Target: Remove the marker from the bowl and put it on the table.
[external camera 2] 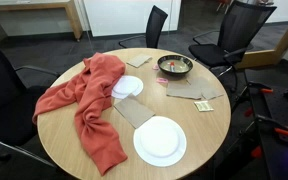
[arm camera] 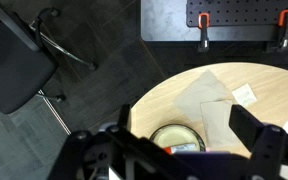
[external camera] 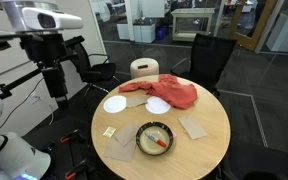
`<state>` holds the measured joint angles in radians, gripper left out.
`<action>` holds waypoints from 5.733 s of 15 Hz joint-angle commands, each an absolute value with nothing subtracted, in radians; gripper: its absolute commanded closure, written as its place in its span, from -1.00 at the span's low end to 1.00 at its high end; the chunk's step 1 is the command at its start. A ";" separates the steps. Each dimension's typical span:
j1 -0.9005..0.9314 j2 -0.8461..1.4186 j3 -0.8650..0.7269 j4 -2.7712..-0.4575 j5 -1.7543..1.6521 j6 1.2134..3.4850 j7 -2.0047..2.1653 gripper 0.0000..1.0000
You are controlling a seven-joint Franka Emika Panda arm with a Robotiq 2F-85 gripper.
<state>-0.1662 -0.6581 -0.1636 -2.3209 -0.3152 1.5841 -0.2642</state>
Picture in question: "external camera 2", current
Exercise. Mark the pink rectangular eraser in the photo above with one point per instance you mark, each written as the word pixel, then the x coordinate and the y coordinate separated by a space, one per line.
pixel 162 80

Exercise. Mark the small white plate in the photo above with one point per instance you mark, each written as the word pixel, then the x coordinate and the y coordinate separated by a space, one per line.
pixel 127 86

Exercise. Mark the small brown paper napkin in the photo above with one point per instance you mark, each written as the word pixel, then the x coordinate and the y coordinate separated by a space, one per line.
pixel 139 60

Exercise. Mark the yellow paper packet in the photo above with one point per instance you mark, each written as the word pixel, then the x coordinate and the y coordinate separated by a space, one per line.
pixel 203 106

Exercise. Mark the grey marker with red cap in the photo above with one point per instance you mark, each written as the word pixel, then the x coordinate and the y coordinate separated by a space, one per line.
pixel 172 66

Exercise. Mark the large brown paper napkin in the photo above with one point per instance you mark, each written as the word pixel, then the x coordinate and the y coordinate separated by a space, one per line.
pixel 134 111

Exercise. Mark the large white plate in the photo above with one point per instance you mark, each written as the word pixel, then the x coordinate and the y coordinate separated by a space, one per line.
pixel 159 141

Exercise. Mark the black bowl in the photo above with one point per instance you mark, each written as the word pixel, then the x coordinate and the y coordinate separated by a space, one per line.
pixel 183 66

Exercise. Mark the small pink eraser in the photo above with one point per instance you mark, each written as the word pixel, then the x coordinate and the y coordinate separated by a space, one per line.
pixel 155 67

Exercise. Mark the wooden bench table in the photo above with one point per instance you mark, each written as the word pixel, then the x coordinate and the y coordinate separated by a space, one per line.
pixel 71 16

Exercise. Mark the black optical breadboard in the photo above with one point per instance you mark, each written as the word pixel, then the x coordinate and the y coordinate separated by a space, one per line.
pixel 280 110

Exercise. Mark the black mesh office chair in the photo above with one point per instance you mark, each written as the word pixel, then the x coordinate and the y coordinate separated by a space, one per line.
pixel 155 26
pixel 0 100
pixel 240 26

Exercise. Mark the orange cloth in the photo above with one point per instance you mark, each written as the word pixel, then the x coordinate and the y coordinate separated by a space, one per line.
pixel 94 86

